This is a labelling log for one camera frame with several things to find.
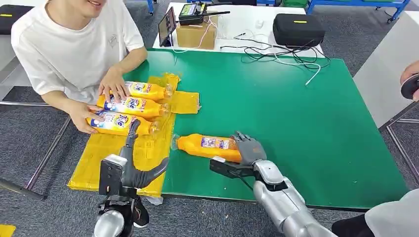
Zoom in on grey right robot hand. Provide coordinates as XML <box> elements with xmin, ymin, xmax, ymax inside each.
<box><xmin>231</xmin><ymin>131</ymin><xmax>267</xmax><ymax>167</ymax></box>

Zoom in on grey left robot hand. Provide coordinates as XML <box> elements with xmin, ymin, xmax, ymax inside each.
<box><xmin>118</xmin><ymin>118</ymin><xmax>170</xmax><ymax>190</ymax></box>

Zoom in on orange drink bottle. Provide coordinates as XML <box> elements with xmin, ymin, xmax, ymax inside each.
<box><xmin>170</xmin><ymin>133</ymin><xmax>243</xmax><ymax>163</ymax></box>
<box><xmin>86</xmin><ymin>110</ymin><xmax>161</xmax><ymax>136</ymax></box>
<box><xmin>96</xmin><ymin>95</ymin><xmax>171</xmax><ymax>119</ymax></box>
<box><xmin>109</xmin><ymin>81</ymin><xmax>174</xmax><ymax>101</ymax></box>

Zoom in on black round disc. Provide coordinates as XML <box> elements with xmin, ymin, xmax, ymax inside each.
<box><xmin>400</xmin><ymin>73</ymin><xmax>419</xmax><ymax>100</ymax></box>

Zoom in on yellow plastic sheet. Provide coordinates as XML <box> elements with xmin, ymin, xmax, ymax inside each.
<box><xmin>67</xmin><ymin>72</ymin><xmax>201</xmax><ymax>198</ymax></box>

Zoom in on green table mat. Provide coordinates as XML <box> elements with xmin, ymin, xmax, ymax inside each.
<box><xmin>123</xmin><ymin>49</ymin><xmax>410</xmax><ymax>210</ymax></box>

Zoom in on person's right hand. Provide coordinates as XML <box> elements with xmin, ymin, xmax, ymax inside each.
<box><xmin>67</xmin><ymin>99</ymin><xmax>105</xmax><ymax>135</ymax></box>

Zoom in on person's hand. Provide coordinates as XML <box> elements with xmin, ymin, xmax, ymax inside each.
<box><xmin>400</xmin><ymin>60</ymin><xmax>419</xmax><ymax>102</ymax></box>
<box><xmin>98</xmin><ymin>67</ymin><xmax>131</xmax><ymax>103</ymax></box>
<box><xmin>67</xmin><ymin>99</ymin><xmax>105</xmax><ymax>135</ymax></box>

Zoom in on person's left hand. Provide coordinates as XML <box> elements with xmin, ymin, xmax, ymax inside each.
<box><xmin>98</xmin><ymin>67</ymin><xmax>131</xmax><ymax>103</ymax></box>

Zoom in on cardboard box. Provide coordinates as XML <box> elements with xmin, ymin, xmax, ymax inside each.
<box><xmin>176</xmin><ymin>18</ymin><xmax>219</xmax><ymax>50</ymax></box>

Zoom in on black case with yellow tag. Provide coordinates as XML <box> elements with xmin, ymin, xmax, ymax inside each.
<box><xmin>272</xmin><ymin>13</ymin><xmax>326</xmax><ymax>48</ymax></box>
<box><xmin>0</xmin><ymin>4</ymin><xmax>35</xmax><ymax>36</ymax></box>

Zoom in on white table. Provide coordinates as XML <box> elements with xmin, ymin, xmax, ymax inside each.
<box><xmin>152</xmin><ymin>2</ymin><xmax>325</xmax><ymax>59</ymax></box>

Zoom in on yellow floor marker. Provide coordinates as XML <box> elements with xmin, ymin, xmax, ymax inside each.
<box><xmin>0</xmin><ymin>224</ymin><xmax>16</xmax><ymax>237</ymax></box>

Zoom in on black radio controller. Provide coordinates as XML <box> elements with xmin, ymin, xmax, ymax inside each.
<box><xmin>178</xmin><ymin>1</ymin><xmax>231</xmax><ymax>26</ymax></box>

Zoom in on black tablet on stand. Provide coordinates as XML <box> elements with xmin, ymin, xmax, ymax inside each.
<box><xmin>158</xmin><ymin>6</ymin><xmax>177</xmax><ymax>47</ymax></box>

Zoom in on pale grey table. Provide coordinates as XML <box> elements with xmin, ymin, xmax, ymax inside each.
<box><xmin>353</xmin><ymin>10</ymin><xmax>419</xmax><ymax>185</ymax></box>

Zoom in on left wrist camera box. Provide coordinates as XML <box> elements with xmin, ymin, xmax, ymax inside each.
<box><xmin>98</xmin><ymin>154</ymin><xmax>128</xmax><ymax>198</ymax></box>

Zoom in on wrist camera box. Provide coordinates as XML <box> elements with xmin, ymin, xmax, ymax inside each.
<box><xmin>209</xmin><ymin>156</ymin><xmax>259</xmax><ymax>180</ymax></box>
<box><xmin>98</xmin><ymin>154</ymin><xmax>128</xmax><ymax>198</ymax></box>

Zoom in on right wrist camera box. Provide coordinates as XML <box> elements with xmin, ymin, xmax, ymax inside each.
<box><xmin>209</xmin><ymin>156</ymin><xmax>259</xmax><ymax>180</ymax></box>

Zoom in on black cables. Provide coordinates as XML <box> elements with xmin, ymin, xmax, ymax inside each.
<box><xmin>220</xmin><ymin>33</ymin><xmax>331</xmax><ymax>70</ymax></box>

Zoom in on white cable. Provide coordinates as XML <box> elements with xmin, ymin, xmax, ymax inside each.
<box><xmin>274</xmin><ymin>52</ymin><xmax>322</xmax><ymax>86</ymax></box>

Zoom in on thin pale cable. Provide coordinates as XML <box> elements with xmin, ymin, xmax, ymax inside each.
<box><xmin>170</xmin><ymin>15</ymin><xmax>219</xmax><ymax>54</ymax></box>

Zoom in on steel frame table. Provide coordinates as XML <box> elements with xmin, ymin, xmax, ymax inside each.
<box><xmin>0</xmin><ymin>34</ymin><xmax>72</xmax><ymax>201</ymax></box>

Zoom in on blue metal frame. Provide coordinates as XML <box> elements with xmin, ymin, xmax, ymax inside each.
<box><xmin>307</xmin><ymin>0</ymin><xmax>412</xmax><ymax>24</ymax></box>

